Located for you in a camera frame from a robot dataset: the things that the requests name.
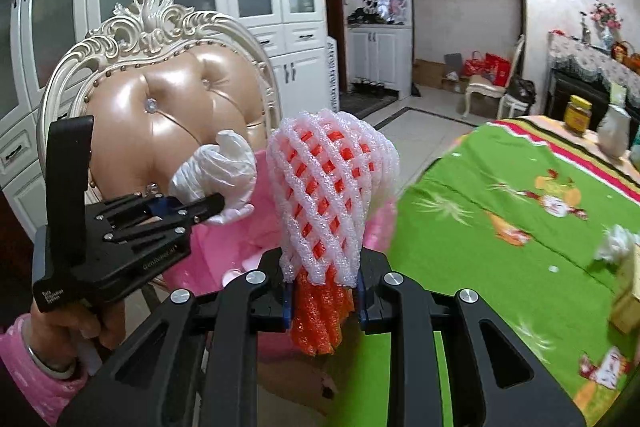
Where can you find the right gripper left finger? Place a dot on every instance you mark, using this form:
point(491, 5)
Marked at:
point(193, 361)

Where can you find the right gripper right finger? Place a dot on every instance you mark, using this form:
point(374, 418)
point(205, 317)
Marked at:
point(457, 346)

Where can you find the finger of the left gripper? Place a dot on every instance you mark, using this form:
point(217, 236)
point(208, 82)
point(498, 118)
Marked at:
point(187, 215)
point(134, 209)

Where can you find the white plastic glove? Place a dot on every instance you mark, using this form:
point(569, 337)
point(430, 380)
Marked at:
point(228, 168)

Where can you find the pink orange foam net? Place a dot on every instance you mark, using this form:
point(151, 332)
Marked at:
point(333, 179)

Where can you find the white tissue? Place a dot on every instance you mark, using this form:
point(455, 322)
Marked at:
point(617, 244)

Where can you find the small tan carton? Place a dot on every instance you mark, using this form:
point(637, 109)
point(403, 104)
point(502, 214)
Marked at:
point(625, 307)

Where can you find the pink sleeve forearm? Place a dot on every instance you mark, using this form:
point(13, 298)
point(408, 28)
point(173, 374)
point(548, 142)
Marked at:
point(46, 396)

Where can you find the pink lined trash bin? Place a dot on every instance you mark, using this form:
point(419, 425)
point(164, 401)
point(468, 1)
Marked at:
point(219, 251)

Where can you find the left hand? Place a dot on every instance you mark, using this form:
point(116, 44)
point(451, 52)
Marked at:
point(54, 336)

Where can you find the tan leather ornate chair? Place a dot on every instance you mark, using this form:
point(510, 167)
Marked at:
point(160, 79)

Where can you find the green cartoon tablecloth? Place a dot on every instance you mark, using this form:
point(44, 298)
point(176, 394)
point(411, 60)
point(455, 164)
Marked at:
point(516, 210)

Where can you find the white low cabinet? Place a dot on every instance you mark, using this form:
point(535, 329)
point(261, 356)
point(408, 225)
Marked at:
point(381, 54)

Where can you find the cardboard box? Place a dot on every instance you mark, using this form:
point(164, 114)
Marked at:
point(428, 74)

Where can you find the white dining chair far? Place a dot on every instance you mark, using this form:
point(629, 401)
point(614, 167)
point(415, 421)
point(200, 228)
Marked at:
point(493, 84)

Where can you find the white stool with bag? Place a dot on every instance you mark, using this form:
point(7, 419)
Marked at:
point(520, 96)

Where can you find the red gift bags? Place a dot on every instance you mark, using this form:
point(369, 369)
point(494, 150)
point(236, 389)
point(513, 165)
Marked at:
point(487, 66)

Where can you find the yellow lid jar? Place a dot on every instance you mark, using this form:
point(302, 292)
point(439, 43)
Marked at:
point(577, 114)

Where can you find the white ceramic teapot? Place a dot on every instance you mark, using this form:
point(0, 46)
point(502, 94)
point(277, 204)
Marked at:
point(613, 132)

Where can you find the lace covered sideboard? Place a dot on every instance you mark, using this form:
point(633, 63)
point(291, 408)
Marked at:
point(587, 72)

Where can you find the flower vase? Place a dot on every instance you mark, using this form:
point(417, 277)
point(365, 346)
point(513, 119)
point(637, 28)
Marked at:
point(604, 16)

